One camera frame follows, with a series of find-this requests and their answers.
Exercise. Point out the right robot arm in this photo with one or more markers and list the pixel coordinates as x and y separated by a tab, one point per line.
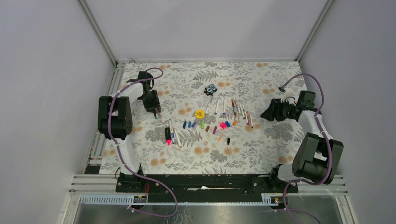
319	154

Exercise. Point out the purple cap white pen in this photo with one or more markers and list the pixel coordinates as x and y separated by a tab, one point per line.
224	106

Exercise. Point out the floral table mat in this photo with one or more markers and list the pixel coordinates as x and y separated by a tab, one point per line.
181	93

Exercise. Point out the orange red pen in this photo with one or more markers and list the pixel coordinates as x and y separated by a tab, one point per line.
233	107

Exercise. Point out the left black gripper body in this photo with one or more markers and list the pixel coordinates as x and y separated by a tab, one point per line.
150	100

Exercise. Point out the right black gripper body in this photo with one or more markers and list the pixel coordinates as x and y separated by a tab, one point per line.
284	110

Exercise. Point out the orange tip white pen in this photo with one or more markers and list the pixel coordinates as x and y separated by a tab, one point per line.
177	138

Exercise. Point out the yellow big blind chip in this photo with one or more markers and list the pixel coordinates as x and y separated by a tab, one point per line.
199	114

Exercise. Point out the black pink highlighter marker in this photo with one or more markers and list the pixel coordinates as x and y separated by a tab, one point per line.
168	136

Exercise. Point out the pink highlighter cap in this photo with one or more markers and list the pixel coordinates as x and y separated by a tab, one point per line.
223	125

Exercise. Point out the white blue tip pen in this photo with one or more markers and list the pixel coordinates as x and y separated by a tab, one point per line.
217	106

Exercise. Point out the blue whiteboard marker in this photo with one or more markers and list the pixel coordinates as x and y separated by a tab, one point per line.
171	132

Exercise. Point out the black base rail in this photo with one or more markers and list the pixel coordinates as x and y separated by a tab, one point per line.
246	188

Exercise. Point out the orange pen group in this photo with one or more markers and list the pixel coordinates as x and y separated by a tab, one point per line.
248	118

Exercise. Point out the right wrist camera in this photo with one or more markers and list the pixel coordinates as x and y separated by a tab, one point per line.
286	92

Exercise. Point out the brown cap white pen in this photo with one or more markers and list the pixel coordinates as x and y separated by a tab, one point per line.
241	110

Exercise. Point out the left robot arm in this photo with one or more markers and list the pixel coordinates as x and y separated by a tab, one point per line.
115	120

